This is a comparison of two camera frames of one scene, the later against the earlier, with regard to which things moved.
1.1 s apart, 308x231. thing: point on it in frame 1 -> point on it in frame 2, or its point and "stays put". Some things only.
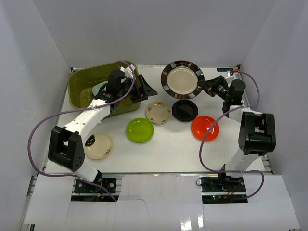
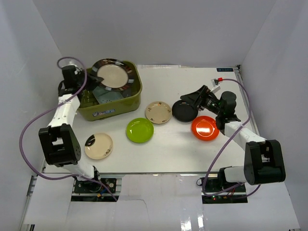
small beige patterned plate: x=158 y=112 stays put
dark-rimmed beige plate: x=179 y=80 -> x=117 y=76
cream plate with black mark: x=98 y=146 stays put
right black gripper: x=211 y=85 -> x=202 y=95
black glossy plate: x=185 y=110 stays put
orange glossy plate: x=201 y=125 stays put
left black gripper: x=138 y=88 -> x=84 y=79
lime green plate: x=140 y=130 stays put
